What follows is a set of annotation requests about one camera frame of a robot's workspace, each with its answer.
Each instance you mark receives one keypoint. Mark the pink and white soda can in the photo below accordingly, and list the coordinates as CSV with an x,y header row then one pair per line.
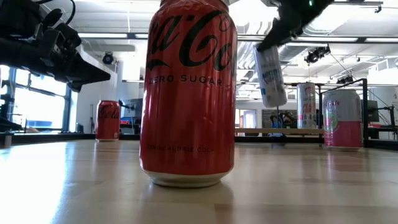
x,y
342,133

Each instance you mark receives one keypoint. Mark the black equipment stand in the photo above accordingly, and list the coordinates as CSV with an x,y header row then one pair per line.
x,y
4,105

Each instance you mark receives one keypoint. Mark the white Celsius Arctic Vibe can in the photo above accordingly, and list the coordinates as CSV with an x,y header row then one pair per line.
x,y
270,77

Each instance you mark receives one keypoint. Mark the white Celsius Peach Vibe can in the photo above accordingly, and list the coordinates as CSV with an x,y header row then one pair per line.
x,y
306,105

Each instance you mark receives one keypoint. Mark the black dome camera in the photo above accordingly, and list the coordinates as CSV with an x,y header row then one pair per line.
x,y
107,58

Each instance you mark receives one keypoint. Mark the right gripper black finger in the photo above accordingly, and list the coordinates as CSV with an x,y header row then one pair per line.
x,y
276,39
273,26

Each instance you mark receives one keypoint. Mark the large dark-framed window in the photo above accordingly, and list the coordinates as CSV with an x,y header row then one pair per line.
x,y
40,105

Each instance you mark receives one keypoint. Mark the dark computer monitor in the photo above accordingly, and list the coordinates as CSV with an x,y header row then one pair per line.
x,y
373,110

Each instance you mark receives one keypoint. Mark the red Coca-Cola Zero can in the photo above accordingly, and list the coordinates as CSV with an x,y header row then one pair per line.
x,y
107,124
186,124

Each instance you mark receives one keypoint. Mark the black aluminium table frame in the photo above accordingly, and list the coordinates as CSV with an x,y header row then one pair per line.
x,y
46,137

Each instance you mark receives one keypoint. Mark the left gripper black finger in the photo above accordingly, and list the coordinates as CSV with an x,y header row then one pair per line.
x,y
88,68
93,80

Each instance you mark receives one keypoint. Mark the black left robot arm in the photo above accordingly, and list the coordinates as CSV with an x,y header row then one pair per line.
x,y
15,49

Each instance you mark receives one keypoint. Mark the black frame wooden shelf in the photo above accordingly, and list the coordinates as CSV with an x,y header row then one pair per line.
x,y
248,131

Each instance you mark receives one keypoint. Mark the black track light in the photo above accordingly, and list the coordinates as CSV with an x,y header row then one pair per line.
x,y
317,54
344,79

